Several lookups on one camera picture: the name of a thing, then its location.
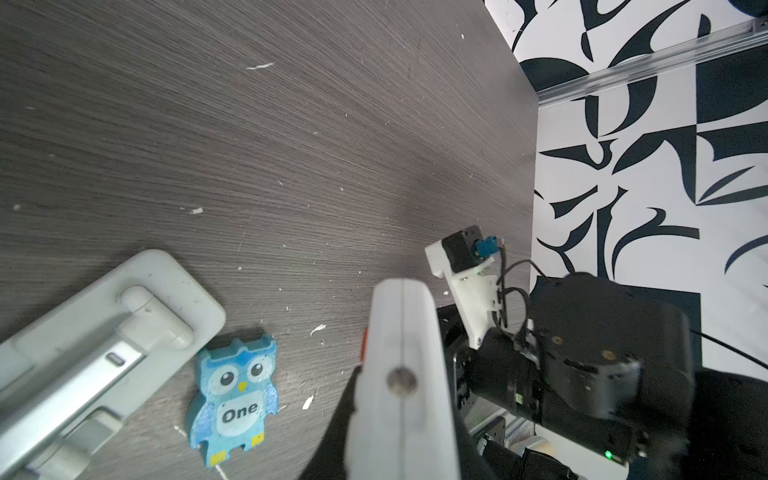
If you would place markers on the blue owl toy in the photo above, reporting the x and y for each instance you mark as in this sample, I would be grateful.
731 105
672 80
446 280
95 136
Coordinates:
235 396

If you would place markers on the aluminium frame corner post right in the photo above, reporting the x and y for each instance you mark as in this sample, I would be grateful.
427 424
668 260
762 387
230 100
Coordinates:
719 44

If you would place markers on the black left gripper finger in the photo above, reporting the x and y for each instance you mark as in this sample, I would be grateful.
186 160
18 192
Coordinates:
328 462

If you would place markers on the white battery cover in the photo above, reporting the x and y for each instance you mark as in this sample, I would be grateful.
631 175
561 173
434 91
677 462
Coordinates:
71 379

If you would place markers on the white remote control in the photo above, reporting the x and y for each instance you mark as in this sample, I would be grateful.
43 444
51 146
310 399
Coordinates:
402 426

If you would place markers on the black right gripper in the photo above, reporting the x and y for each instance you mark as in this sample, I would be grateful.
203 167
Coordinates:
607 366

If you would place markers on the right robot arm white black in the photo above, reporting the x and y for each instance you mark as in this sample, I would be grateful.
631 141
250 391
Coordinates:
727 431

